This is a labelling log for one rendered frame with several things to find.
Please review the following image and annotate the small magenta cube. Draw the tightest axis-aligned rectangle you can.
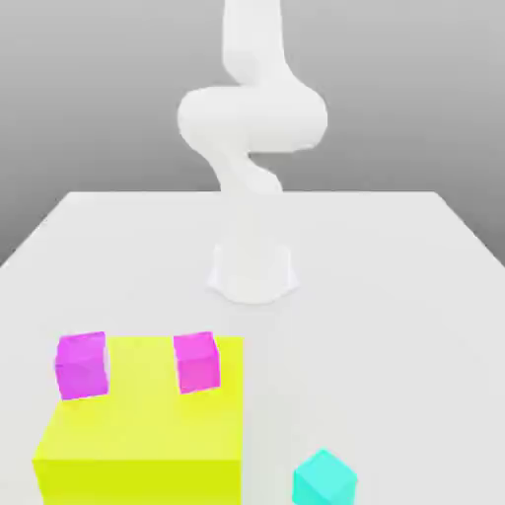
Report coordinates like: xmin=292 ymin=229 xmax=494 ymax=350
xmin=173 ymin=330 xmax=222 ymax=396
xmin=53 ymin=330 xmax=110 ymax=401

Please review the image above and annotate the small cyan cube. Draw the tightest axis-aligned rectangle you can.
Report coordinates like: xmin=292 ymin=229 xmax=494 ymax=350
xmin=292 ymin=448 xmax=359 ymax=505

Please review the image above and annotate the large yellow box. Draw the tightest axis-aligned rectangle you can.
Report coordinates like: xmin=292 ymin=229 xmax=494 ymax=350
xmin=32 ymin=335 xmax=245 ymax=505

